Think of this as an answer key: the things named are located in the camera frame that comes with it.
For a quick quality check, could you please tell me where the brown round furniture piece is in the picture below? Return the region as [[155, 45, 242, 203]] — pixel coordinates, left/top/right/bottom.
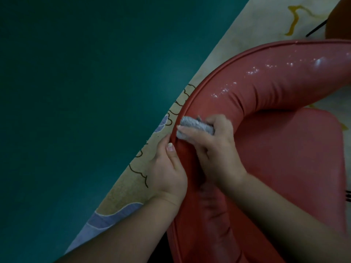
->
[[325, 0, 351, 40]]

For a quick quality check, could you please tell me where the person's left hand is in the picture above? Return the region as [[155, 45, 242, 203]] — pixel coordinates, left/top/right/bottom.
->
[[148, 133, 188, 208]]

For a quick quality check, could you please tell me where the person's right hand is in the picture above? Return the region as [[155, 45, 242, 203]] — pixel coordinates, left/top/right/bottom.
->
[[177, 115, 248, 191]]

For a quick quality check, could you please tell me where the red leather armchair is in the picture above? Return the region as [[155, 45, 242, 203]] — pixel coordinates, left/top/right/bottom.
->
[[166, 39, 351, 263]]

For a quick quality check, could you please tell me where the person's right forearm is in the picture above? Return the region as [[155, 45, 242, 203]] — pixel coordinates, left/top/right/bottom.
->
[[221, 172, 351, 263]]

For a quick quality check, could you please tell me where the thin black rod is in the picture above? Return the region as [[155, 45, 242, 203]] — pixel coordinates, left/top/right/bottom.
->
[[305, 19, 329, 38]]

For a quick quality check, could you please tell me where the person's left forearm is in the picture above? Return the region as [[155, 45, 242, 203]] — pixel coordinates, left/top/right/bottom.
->
[[54, 195, 179, 263]]

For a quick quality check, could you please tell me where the grey cleaning cloth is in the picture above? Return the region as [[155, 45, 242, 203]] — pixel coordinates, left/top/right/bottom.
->
[[177, 115, 215, 140]]

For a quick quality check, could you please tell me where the beige patterned floor mat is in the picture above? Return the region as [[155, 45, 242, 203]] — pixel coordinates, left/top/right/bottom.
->
[[65, 0, 351, 255]]

